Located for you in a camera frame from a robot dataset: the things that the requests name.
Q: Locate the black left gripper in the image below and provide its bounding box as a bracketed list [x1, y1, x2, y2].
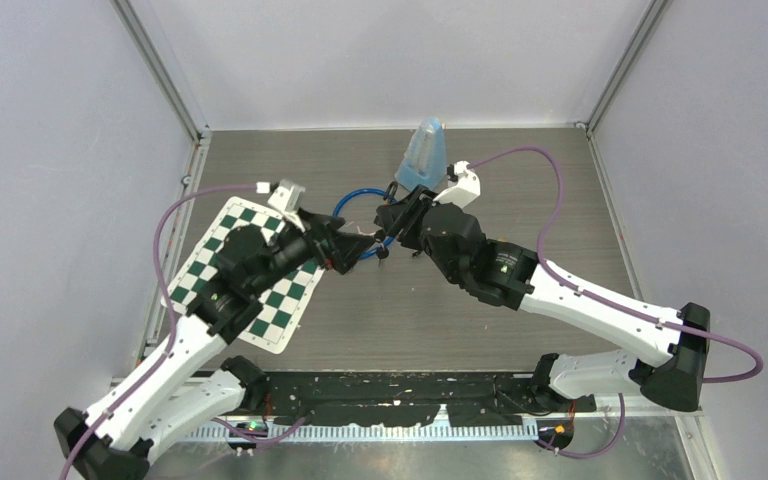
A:
[250, 208, 374, 296]

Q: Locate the blue cable lock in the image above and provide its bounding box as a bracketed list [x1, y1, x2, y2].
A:
[332, 188, 394, 232]

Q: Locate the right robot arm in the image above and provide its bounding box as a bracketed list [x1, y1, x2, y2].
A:
[374, 188, 710, 412]

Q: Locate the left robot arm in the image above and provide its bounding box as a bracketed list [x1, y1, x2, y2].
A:
[54, 212, 375, 479]

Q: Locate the blue translucent metronome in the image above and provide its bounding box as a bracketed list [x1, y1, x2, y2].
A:
[394, 117, 448, 191]

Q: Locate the green white chessboard mat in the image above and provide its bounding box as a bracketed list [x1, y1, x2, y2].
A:
[168, 196, 325, 354]

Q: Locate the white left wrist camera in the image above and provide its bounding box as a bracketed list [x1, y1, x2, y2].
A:
[255, 179, 306, 232]

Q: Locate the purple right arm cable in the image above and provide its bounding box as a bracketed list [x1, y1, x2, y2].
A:
[466, 146, 765, 386]

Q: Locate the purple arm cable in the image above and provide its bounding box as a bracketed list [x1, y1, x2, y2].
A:
[59, 182, 259, 480]
[466, 146, 765, 386]

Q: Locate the slotted cable duct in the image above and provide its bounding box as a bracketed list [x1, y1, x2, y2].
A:
[185, 420, 544, 444]

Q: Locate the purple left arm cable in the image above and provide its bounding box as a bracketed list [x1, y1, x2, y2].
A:
[59, 182, 259, 480]

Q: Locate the aluminium corner post left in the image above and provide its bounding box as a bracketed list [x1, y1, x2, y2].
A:
[111, 0, 206, 144]

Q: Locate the aluminium corner post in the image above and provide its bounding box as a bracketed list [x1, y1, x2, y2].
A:
[575, 0, 672, 139]
[111, 0, 206, 144]

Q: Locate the aluminium corner post right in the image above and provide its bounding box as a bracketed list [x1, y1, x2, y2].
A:
[575, 0, 672, 139]

